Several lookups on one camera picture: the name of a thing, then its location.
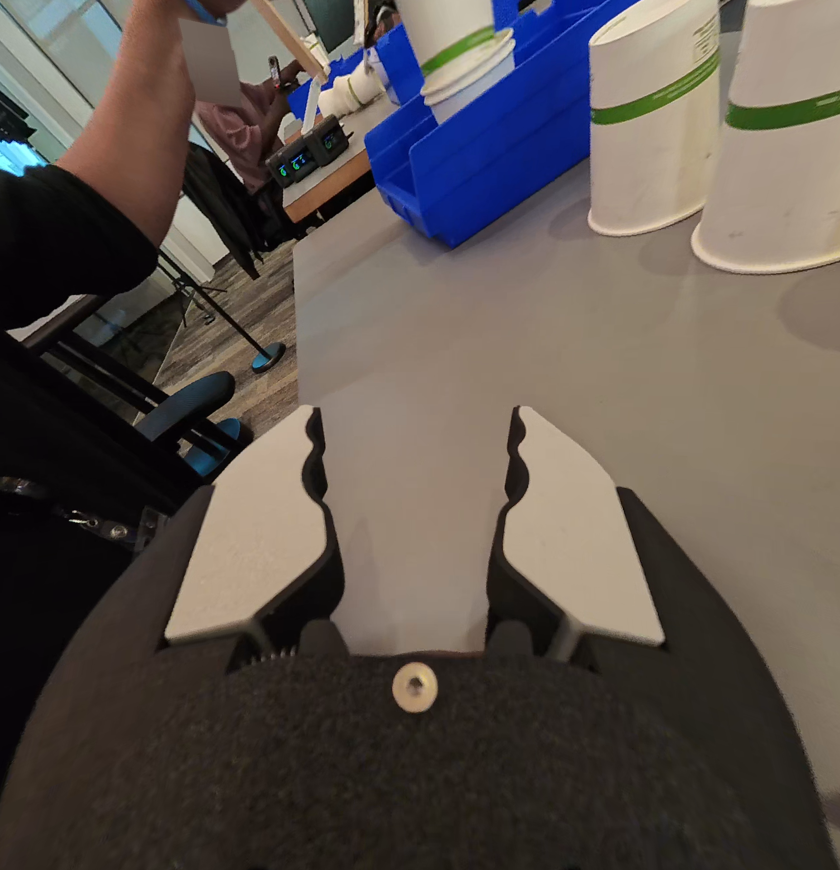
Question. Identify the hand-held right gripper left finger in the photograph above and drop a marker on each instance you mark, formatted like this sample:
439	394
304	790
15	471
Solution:
257	544

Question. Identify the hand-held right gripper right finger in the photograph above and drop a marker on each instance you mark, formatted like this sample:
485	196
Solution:
576	544

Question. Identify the white paper cup green band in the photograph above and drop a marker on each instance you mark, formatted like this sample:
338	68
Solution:
644	170
780	190

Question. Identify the blue plastic bin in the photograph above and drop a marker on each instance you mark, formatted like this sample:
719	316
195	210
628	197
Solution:
399	68
495	149
301	98

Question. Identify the stack of white paper cups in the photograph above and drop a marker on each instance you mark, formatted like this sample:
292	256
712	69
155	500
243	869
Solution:
454	27

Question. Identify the person's left forearm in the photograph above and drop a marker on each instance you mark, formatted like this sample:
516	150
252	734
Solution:
141	122

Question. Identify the lying white paper cups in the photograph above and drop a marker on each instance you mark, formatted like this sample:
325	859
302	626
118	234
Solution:
349	92

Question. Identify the black chair armrest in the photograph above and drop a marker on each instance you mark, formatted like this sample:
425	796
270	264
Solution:
189	401

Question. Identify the black stanchion pole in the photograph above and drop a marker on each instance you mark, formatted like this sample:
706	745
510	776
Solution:
269	357

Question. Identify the black jacket on chair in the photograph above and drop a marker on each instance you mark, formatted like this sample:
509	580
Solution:
223	204

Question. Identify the black battery pack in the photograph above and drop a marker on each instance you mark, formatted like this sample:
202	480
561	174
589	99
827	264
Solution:
328	139
281	170
301	162

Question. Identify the white standing card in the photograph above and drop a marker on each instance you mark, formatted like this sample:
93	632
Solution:
312	102

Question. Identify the wooden display board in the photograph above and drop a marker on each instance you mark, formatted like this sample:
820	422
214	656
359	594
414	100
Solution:
291	37

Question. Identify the blue wristband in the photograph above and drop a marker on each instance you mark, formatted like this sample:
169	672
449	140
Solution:
202	10

